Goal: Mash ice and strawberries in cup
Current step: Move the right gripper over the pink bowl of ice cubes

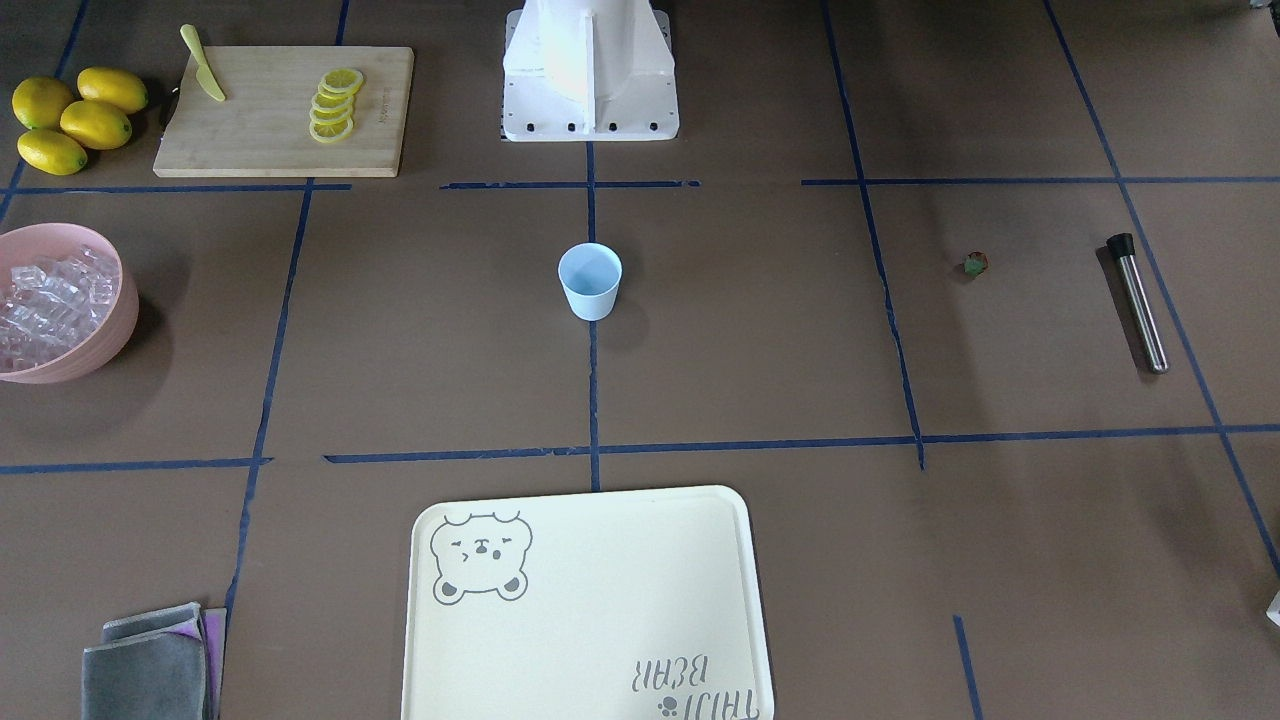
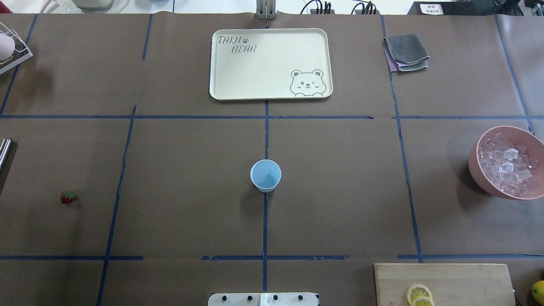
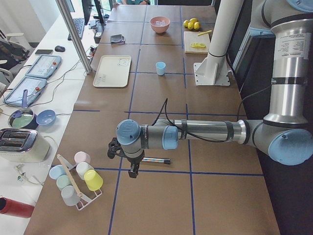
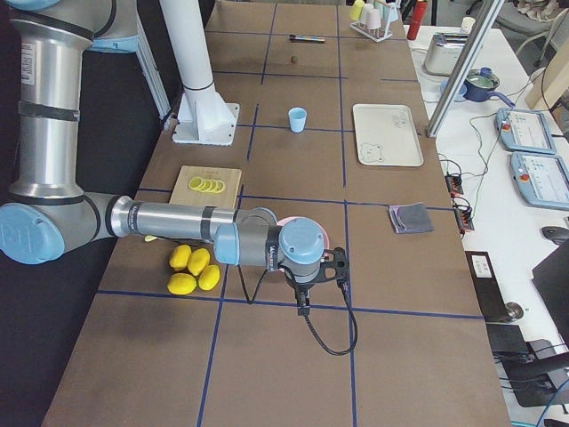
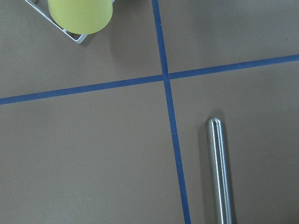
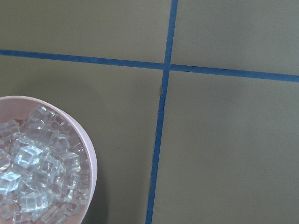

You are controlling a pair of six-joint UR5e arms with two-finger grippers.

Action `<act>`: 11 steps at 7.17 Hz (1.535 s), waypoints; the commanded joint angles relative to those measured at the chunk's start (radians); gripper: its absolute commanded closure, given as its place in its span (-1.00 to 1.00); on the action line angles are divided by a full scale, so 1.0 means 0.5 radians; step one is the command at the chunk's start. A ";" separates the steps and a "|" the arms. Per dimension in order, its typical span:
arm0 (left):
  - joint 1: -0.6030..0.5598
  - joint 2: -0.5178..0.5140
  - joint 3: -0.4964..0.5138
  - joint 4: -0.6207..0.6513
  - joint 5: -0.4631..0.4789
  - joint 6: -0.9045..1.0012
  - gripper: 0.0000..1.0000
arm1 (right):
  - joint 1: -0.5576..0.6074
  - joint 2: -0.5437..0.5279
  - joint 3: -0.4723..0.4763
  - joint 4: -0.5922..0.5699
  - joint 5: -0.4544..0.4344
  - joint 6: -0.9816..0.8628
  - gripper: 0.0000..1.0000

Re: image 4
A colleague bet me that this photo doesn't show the yellow cup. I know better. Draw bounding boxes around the yellow cup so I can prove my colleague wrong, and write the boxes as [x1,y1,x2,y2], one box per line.
[349,0,365,21]

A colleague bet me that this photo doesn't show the white cup rack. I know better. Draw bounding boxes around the white cup rack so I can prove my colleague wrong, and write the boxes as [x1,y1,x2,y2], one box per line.
[349,0,400,43]

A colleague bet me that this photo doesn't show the cream toaster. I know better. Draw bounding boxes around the cream toaster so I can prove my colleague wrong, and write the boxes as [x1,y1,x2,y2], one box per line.
[423,33,469,76]

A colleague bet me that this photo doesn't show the lower teach pendant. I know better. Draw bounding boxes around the lower teach pendant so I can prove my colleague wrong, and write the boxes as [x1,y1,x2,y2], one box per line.
[510,151,568,211]

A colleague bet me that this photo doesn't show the grey folded cloth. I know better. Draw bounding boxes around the grey folded cloth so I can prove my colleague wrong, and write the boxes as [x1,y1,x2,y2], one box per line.
[389,203,434,234]

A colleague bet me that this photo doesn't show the cream bear tray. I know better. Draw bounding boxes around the cream bear tray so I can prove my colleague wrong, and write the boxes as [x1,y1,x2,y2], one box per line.
[352,103,423,167]

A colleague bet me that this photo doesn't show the light blue plastic cup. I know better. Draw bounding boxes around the light blue plastic cup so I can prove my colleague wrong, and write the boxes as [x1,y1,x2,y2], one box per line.
[288,107,308,133]

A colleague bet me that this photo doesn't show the teach pendant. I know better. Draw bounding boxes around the teach pendant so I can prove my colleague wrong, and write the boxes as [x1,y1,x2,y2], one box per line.
[510,151,568,211]
[495,108,557,155]

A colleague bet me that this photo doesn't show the blue saucepan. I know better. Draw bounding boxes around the blue saucepan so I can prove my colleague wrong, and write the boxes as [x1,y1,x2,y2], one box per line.
[464,67,515,108]

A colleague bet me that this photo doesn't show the yellow lemon slices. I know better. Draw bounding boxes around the yellow lemon slices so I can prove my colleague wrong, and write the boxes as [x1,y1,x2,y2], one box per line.
[188,176,226,194]

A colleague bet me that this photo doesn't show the pink bowl of ice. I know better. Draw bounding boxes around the pink bowl of ice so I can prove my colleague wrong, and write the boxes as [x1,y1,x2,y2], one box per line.
[276,216,330,249]

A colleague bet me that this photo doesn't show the white pillar mount base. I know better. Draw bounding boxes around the white pillar mount base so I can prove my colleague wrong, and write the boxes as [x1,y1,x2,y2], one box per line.
[160,0,240,146]

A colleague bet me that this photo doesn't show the white cup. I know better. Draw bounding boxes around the white cup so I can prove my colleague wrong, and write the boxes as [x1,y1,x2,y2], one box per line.
[358,4,374,25]

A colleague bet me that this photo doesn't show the camera cable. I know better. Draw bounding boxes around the camera cable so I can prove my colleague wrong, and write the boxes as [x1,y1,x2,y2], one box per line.
[237,265,359,356]

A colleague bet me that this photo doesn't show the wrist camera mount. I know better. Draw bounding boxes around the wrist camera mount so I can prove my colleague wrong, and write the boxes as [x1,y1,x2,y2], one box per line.
[313,246,350,287]

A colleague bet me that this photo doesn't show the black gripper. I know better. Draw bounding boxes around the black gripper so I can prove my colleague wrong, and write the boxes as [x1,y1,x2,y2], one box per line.
[294,282,312,316]

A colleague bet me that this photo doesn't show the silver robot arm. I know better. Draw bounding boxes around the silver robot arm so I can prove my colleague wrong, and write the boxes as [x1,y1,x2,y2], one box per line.
[1,1,213,322]

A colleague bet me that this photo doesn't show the upper teach pendant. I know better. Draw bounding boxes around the upper teach pendant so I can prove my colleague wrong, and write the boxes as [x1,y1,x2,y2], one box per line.
[495,108,557,155]

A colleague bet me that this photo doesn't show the wooden cutting board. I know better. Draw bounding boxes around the wooden cutting board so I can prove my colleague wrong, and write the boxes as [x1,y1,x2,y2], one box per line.
[169,165,242,209]

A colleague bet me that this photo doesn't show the aluminium frame post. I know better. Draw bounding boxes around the aluminium frame post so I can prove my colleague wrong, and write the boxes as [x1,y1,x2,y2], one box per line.
[425,0,505,138]

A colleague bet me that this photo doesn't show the computer mouse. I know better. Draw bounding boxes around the computer mouse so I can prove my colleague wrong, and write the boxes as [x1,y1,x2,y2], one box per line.
[541,226,569,246]

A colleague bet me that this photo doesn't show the red bottle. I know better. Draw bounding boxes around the red bottle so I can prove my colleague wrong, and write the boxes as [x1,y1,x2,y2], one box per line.
[406,0,429,40]

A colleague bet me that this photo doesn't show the pink cup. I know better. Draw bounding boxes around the pink cup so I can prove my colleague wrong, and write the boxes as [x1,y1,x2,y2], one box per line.
[365,8,381,31]

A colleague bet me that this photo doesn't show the steel muddler black tip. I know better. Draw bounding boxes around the steel muddler black tip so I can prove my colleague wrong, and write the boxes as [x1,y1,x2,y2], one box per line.
[289,35,326,44]

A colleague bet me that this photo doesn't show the blue bowl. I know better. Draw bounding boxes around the blue bowl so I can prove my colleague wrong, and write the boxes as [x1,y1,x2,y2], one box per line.
[439,78,468,103]

